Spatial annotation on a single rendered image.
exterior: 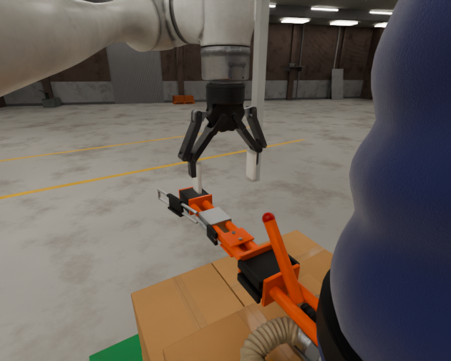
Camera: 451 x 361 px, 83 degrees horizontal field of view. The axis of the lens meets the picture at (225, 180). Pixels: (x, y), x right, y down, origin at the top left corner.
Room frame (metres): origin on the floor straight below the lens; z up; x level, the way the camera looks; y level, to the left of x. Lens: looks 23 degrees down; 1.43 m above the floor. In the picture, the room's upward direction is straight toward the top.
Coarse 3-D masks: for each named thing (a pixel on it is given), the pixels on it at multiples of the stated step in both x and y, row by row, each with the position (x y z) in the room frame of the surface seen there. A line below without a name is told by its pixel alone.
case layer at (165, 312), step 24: (288, 240) 1.22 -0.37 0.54; (216, 264) 1.02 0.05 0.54; (312, 264) 1.02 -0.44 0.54; (144, 288) 0.86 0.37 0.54; (168, 288) 0.86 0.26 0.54; (192, 288) 0.86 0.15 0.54; (216, 288) 0.86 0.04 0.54; (240, 288) 0.86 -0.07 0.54; (144, 312) 0.74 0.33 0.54; (168, 312) 0.74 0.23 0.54; (192, 312) 0.74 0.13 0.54; (216, 312) 0.74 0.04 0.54; (144, 336) 0.64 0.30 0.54; (168, 336) 0.64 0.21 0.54; (144, 360) 0.79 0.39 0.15
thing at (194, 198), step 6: (192, 186) 0.73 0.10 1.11; (180, 192) 0.69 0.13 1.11; (186, 192) 0.69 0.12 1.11; (192, 192) 0.69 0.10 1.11; (204, 192) 0.69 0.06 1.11; (180, 198) 0.69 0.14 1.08; (186, 198) 0.65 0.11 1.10; (192, 198) 0.64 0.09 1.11; (198, 198) 0.65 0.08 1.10; (204, 198) 0.66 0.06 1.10; (210, 198) 0.67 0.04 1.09; (186, 204) 0.65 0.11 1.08; (198, 204) 0.65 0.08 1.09; (186, 210) 0.66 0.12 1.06; (204, 210) 0.66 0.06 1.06
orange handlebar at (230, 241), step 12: (192, 204) 0.64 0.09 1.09; (204, 204) 0.65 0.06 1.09; (216, 228) 0.52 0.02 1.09; (228, 228) 0.53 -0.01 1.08; (240, 228) 0.51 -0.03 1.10; (228, 240) 0.46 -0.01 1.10; (240, 240) 0.46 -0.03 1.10; (252, 240) 0.47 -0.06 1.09; (228, 252) 0.46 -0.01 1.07; (240, 252) 0.43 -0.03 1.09; (276, 288) 0.33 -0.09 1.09; (300, 288) 0.33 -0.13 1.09; (276, 300) 0.32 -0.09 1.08; (288, 300) 0.31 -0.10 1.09; (312, 300) 0.31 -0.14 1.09; (288, 312) 0.29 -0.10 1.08; (300, 312) 0.29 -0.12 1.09; (300, 324) 0.27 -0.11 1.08; (312, 324) 0.26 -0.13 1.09; (312, 336) 0.25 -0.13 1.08
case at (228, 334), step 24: (312, 288) 0.48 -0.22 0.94; (240, 312) 0.41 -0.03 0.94; (264, 312) 0.41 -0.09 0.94; (192, 336) 0.35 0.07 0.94; (216, 336) 0.35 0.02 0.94; (240, 336) 0.35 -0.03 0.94; (168, 360) 0.30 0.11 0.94; (192, 360) 0.30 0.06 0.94; (216, 360) 0.30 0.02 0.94; (288, 360) 0.30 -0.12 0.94
